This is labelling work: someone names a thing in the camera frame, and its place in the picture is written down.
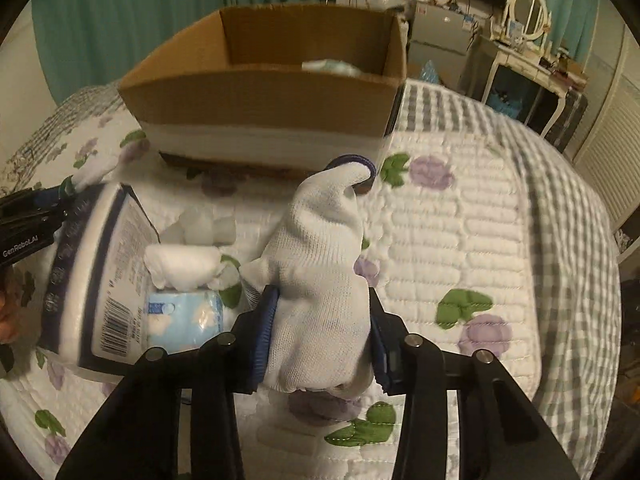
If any green curtain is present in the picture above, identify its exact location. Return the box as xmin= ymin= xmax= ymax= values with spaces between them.
xmin=29 ymin=0 xmax=337 ymax=102

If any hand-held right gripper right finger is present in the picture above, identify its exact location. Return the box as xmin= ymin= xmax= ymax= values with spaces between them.
xmin=367 ymin=287 xmax=577 ymax=480

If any white vanity table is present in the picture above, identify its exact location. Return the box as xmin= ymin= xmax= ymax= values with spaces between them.
xmin=481 ymin=34 xmax=592 ymax=137

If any white knitted sock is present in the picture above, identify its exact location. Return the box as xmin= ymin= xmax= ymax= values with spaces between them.
xmin=240 ymin=156 xmax=387 ymax=397

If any person's left hand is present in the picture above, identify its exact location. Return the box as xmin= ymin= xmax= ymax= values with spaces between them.
xmin=0 ymin=269 xmax=25 ymax=347

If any white louvered door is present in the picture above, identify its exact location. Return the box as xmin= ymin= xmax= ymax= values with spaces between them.
xmin=572 ymin=24 xmax=640 ymax=237

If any grey refrigerator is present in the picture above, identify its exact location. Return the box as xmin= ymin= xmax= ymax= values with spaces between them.
xmin=407 ymin=0 xmax=485 ymax=95

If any blue plastic bag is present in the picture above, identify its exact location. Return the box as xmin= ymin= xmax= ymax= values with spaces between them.
xmin=417 ymin=59 xmax=445 ymax=84

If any brown cardboard box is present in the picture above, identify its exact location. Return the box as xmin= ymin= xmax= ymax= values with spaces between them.
xmin=117 ymin=4 xmax=409 ymax=175

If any floral quilted bedspread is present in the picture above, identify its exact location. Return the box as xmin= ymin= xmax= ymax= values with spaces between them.
xmin=0 ymin=77 xmax=632 ymax=480

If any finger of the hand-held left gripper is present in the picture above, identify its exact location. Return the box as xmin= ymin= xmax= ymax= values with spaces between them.
xmin=0 ymin=180 xmax=82 ymax=222

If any small light blue tissue pack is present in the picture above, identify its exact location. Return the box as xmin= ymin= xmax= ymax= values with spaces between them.
xmin=144 ymin=242 xmax=227 ymax=352

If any oval white vanity mirror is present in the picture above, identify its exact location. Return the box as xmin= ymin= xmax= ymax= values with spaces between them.
xmin=504 ymin=0 xmax=554 ymax=45

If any white and blue soft packet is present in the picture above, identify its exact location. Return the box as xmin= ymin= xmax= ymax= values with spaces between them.
xmin=301 ymin=58 xmax=364 ymax=77

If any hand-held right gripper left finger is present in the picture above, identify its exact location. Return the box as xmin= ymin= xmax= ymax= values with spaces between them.
xmin=56 ymin=285 xmax=279 ymax=480

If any white soft cloth piece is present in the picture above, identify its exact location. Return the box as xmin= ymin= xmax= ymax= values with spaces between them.
xmin=74 ymin=151 xmax=120 ymax=190

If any large white tissue pack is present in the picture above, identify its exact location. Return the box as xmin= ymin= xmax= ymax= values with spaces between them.
xmin=40 ymin=182 xmax=162 ymax=379

